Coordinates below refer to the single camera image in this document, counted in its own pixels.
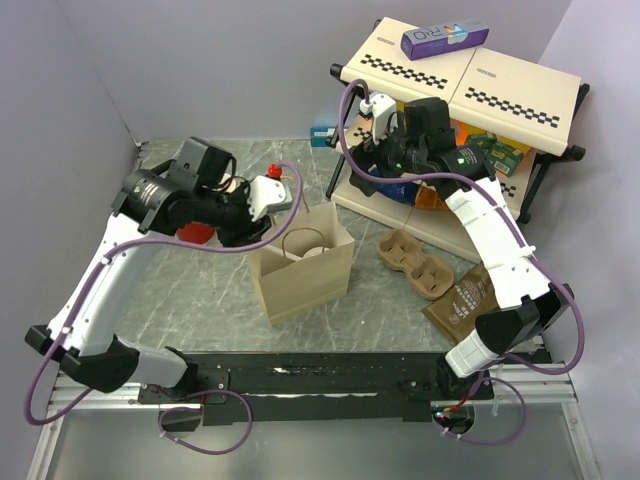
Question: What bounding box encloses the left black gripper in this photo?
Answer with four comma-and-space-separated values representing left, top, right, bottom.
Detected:
194, 178, 272, 251

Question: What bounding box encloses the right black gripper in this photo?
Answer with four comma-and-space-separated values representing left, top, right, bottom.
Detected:
346, 112, 426, 197

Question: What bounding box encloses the white plastic cup lid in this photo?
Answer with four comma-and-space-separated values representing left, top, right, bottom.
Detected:
302, 246, 329, 259

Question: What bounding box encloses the kraft paper bag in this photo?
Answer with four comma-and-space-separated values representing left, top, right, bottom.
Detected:
247, 202, 355, 325

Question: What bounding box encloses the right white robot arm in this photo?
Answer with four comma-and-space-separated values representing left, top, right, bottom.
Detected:
351, 93, 577, 399

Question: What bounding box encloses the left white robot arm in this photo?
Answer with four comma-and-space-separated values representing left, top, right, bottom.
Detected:
25, 137, 292, 402

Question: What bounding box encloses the brown coffee bean pouch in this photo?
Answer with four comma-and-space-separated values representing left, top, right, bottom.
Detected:
422, 264, 498, 344

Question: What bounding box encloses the stack of paper cups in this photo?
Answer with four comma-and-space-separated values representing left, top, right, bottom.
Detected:
221, 177, 240, 192

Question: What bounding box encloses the blue snack bag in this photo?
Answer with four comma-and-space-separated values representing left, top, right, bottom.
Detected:
375, 182, 420, 206

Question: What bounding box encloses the red cup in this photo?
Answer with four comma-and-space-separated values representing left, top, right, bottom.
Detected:
176, 222, 216, 245

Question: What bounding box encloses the orange snack bag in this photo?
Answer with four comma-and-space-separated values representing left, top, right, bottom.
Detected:
414, 185, 448, 210

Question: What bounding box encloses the blue small box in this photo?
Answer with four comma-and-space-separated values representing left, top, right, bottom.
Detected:
310, 127, 339, 148

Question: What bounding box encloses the orange box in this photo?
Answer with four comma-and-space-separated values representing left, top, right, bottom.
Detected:
450, 119, 468, 146

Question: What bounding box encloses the pulp cup carrier tray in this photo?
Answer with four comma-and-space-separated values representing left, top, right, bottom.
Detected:
376, 229, 455, 301

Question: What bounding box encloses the green carton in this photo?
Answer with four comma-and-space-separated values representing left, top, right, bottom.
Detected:
488, 141, 526, 177
465, 132, 497, 152

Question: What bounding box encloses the purple box on shelf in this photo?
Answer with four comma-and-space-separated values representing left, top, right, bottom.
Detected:
400, 19, 490, 61

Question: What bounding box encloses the beige checkered shelf rack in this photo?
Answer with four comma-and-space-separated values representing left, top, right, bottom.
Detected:
325, 17, 590, 263

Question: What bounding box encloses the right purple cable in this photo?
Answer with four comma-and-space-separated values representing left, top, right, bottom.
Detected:
338, 79, 586, 446

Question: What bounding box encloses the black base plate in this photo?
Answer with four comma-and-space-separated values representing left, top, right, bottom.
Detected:
137, 351, 496, 427

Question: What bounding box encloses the aluminium rail frame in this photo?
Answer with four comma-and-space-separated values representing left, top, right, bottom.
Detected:
25, 363, 161, 480

